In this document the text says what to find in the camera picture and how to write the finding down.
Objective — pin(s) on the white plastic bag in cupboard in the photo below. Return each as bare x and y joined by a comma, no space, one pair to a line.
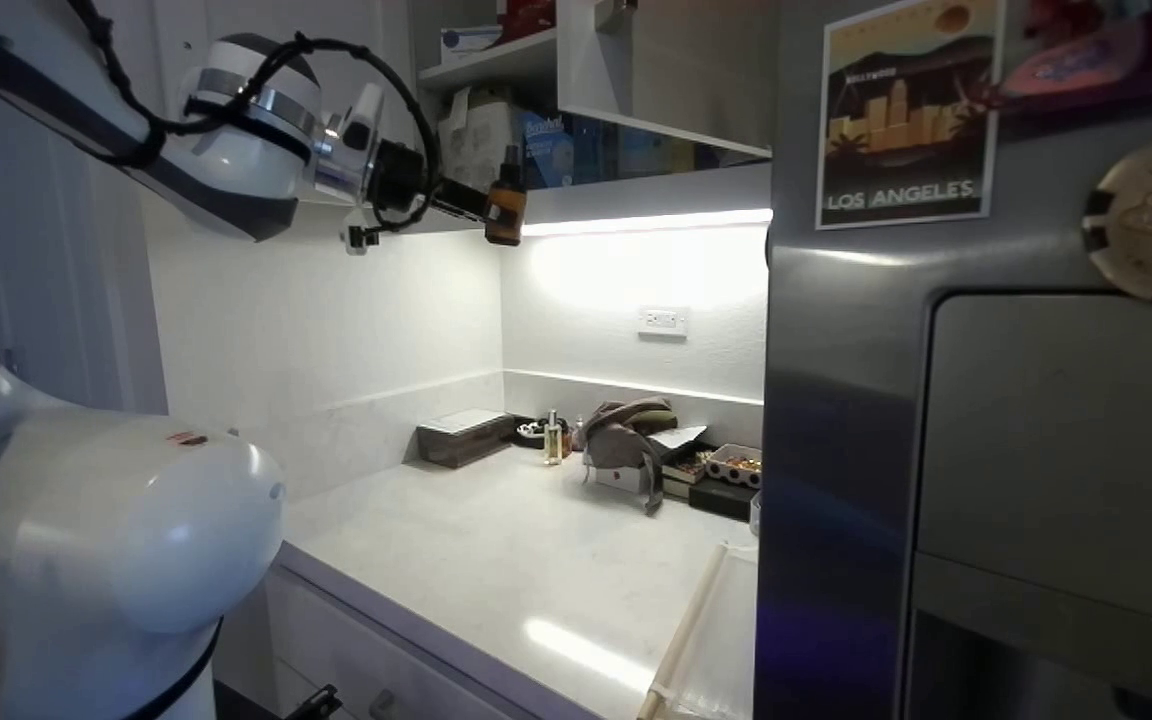
478,138

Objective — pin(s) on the under-cabinet light strip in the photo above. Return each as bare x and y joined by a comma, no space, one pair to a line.
728,216

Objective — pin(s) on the brown glass bottle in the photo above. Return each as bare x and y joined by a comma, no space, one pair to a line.
505,201

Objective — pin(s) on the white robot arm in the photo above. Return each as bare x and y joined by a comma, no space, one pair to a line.
131,532

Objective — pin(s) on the Los Angeles poster magnet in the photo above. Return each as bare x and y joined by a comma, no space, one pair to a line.
904,112

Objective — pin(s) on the white wall outlet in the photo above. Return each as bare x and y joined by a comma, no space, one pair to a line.
664,320

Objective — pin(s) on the crumpled brown paper bag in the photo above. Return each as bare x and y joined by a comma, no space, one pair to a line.
620,448

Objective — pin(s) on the stainless steel refrigerator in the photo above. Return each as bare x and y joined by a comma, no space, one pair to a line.
957,413

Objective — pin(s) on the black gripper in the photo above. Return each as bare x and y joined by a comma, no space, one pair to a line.
403,185

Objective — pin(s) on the white cupboard door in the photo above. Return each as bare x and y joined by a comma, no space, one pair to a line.
697,68

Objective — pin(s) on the brown wooden box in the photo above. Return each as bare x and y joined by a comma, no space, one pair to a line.
466,438

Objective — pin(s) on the blue package in cupboard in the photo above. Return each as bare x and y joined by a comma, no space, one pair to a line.
558,150

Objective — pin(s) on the small amber bottle on counter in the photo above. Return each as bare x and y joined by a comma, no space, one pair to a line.
555,438

